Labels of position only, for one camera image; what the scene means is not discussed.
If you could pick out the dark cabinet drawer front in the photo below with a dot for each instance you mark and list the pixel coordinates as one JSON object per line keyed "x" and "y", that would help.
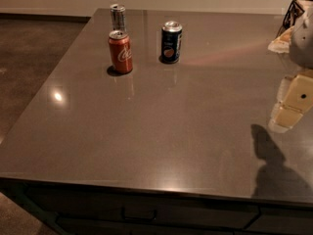
{"x": 170, "y": 211}

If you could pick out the silver redbull can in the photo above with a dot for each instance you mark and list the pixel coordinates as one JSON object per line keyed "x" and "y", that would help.
{"x": 118, "y": 17}

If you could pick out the dark blue pepsi can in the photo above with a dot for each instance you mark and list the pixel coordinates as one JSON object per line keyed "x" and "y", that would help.
{"x": 171, "y": 35}

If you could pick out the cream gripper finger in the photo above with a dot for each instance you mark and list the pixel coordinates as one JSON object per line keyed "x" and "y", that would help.
{"x": 299, "y": 97}
{"x": 281, "y": 117}

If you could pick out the dark drawer handle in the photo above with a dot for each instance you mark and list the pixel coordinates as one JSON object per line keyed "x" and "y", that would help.
{"x": 141, "y": 215}

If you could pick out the black wire basket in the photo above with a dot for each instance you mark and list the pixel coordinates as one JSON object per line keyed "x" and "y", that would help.
{"x": 295, "y": 10}

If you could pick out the red coca-cola can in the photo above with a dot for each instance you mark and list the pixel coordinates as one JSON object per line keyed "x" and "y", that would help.
{"x": 121, "y": 55}

